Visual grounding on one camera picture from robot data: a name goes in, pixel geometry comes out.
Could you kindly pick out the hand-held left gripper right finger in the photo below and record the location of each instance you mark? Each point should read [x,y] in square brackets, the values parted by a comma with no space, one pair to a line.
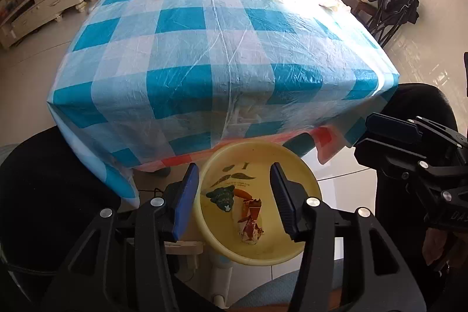
[283,202]

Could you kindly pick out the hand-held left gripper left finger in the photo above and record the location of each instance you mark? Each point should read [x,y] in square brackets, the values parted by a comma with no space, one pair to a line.
[184,202]

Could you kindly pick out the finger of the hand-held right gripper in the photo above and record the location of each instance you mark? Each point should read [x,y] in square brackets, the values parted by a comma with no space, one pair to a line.
[387,155]
[393,125]

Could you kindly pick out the yellow plastic basin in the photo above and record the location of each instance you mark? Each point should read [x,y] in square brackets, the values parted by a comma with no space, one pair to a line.
[263,246]

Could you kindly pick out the person's right hand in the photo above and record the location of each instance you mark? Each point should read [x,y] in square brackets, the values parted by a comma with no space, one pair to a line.
[433,242]

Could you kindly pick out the green wrapper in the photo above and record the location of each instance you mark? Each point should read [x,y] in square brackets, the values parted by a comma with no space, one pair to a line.
[221,198]

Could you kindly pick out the red and white crumpled wrapper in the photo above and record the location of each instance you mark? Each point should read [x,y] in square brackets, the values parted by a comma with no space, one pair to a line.
[248,224]

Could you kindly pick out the white plastic stand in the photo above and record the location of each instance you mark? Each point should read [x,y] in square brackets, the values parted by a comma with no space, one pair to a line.
[221,275]

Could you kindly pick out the grey seat cushion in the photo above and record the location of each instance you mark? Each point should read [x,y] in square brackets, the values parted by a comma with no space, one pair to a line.
[278,290]

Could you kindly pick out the person's left leg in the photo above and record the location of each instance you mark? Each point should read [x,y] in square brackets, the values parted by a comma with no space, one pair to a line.
[55,195]

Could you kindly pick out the blue checked tablecloth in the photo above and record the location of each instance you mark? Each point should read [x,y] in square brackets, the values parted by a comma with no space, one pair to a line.
[219,41]

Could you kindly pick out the white TV cabinet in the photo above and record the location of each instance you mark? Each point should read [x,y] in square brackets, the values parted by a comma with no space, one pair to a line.
[44,1]

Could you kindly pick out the black folding frame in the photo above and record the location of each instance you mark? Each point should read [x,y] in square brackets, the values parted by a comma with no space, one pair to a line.
[387,30]

